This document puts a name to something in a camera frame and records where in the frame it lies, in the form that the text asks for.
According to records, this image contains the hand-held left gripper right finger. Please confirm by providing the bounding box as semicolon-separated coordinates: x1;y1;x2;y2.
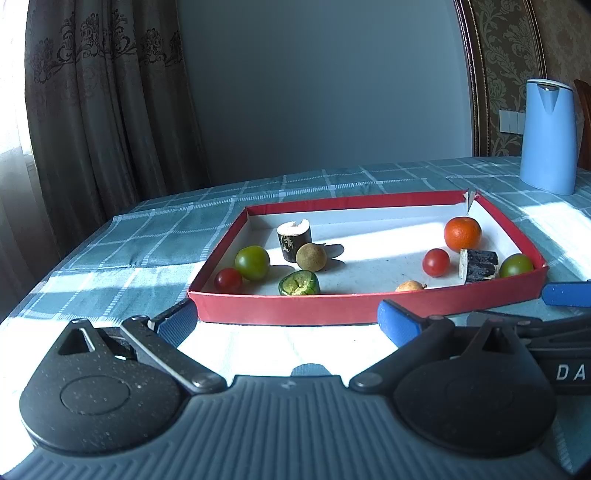
348;299;533;396

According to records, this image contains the red cardboard tray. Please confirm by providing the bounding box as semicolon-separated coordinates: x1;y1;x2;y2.
187;188;550;326

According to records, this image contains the white wall switch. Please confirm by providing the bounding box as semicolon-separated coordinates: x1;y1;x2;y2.
499;109;526;135

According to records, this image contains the blue kettle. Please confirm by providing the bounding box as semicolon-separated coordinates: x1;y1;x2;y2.
519;78;578;196

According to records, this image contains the wooden chair back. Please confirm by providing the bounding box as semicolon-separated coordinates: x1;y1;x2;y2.
573;78;591;172

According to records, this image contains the green tomato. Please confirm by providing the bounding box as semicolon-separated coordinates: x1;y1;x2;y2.
235;246;271;281
499;253;535;279

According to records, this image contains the sheer white curtain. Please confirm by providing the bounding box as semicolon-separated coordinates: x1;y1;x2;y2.
0;0;40;301

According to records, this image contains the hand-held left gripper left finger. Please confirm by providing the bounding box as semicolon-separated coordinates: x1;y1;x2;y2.
48;299;228;396

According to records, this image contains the teal plaid tablecloth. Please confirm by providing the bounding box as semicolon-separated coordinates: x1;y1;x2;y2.
0;156;591;462

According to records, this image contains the notched sugarcane piece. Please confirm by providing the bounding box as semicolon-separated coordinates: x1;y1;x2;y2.
276;220;313;263

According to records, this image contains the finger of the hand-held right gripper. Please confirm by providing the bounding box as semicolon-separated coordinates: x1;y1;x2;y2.
541;281;591;308
467;310;591;341

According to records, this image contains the dark sugarcane piece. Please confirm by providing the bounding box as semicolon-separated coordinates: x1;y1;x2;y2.
459;248;500;284

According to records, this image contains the brown patterned curtain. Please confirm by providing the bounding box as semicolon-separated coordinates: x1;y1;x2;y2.
25;0;209;259

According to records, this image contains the orange mandarin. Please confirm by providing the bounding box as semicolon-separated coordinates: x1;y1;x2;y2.
444;216;483;253

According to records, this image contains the red cherry tomato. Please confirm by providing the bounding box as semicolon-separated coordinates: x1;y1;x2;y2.
423;248;451;277
214;268;243;293

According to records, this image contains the green pepper piece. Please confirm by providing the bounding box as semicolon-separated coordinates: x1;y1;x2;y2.
278;270;321;296

